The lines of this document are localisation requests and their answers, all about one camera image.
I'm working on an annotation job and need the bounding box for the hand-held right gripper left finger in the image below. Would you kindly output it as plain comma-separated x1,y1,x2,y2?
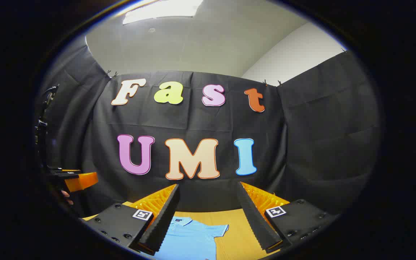
82,183,180,256

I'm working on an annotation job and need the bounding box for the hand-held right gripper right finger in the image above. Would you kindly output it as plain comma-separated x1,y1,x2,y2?
236,182,340,253

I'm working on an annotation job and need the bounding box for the light blue T-shirt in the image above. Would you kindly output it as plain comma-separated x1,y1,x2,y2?
153,216,229,260

